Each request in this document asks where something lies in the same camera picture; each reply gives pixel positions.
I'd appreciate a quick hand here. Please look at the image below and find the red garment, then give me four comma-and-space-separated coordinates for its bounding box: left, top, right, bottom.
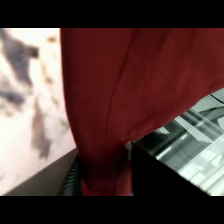
59, 27, 224, 197

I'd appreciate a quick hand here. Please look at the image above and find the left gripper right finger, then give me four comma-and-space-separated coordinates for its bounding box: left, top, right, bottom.
130, 142, 210, 197

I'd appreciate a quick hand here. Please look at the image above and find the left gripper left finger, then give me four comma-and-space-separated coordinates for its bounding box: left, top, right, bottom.
59, 153, 82, 197

